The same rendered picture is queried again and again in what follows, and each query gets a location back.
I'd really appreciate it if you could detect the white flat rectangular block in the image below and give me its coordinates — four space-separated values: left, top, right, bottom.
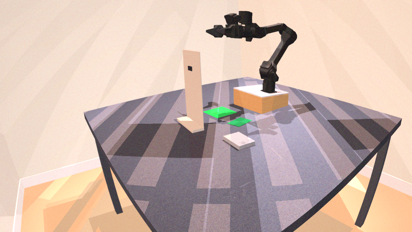
223 132 255 150

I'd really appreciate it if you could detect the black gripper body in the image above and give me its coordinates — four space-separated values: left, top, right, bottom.
218 24 244 39

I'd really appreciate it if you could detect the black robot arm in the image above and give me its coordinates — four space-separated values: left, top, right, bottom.
224 11 297 93

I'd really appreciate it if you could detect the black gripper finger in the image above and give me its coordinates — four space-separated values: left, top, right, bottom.
206 25 219 38
217 24 236 38

